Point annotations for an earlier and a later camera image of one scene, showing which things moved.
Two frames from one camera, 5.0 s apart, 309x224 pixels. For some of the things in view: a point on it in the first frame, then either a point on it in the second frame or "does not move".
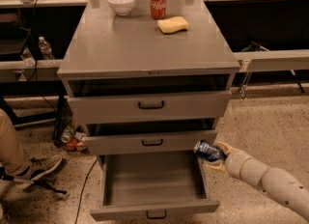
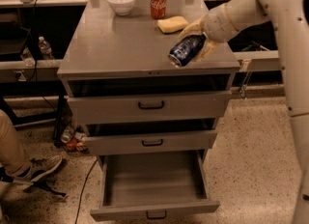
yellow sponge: x=173 y=24 does not move
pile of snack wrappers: x=74 y=138 does not move
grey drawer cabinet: x=146 y=86 does not move
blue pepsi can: x=208 y=151 → x=186 y=48
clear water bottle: x=45 y=48 does not move
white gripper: x=237 y=164 → x=216 y=24
